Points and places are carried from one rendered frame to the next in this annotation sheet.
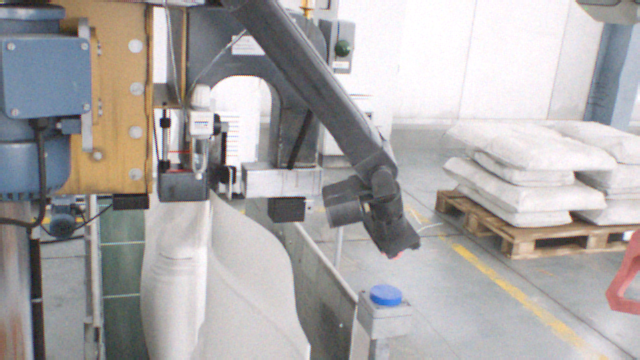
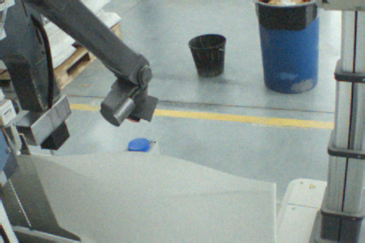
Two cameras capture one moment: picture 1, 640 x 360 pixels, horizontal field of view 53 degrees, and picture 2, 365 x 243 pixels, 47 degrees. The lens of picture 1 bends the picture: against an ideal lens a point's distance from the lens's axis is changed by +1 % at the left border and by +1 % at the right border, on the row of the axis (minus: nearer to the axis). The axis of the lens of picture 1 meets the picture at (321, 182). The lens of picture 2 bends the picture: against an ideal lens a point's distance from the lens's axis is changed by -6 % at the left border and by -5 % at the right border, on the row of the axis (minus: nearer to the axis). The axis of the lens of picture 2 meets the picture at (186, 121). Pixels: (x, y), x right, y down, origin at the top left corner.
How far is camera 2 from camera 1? 0.53 m
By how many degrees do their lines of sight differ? 42
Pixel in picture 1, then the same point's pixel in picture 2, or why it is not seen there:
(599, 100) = not seen: outside the picture
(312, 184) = (65, 108)
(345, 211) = (125, 109)
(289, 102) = (32, 61)
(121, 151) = not seen: outside the picture
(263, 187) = (43, 131)
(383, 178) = (147, 73)
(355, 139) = (126, 58)
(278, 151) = (39, 100)
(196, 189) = (12, 163)
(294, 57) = (88, 23)
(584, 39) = not seen: outside the picture
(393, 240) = (144, 109)
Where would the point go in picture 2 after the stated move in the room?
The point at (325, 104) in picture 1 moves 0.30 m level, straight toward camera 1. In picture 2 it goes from (108, 45) to (244, 77)
